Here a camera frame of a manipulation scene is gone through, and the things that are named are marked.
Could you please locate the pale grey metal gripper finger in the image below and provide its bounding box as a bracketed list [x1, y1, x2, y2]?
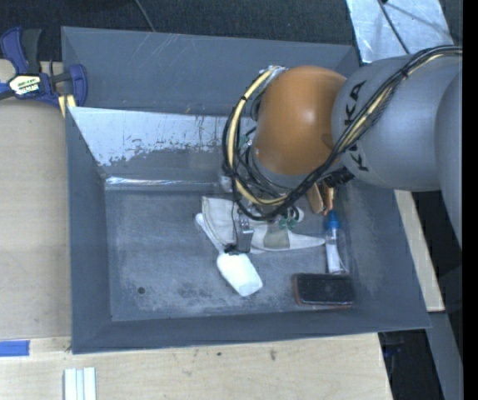
[236, 217, 256, 253]

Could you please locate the white cloth with beige patch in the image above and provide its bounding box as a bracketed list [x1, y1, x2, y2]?
[194, 196, 327, 255]

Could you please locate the white oblong plastic bottle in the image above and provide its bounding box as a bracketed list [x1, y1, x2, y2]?
[216, 251, 264, 298]

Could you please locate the orange-brown small object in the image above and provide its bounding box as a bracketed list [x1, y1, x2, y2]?
[306, 182, 336, 217]

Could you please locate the clear plastic bottle blue cap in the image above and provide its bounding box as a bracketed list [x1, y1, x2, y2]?
[322, 210, 349, 276]

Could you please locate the grey metal bin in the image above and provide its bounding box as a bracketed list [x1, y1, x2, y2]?
[59, 26, 434, 355]

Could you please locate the dark brown flat block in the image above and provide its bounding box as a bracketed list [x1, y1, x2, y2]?
[291, 272, 356, 308]

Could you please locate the pale wood flat board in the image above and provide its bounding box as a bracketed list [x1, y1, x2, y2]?
[0, 97, 74, 342]

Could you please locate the black cylinder on white bracket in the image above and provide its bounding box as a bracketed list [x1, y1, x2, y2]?
[322, 167, 356, 188]

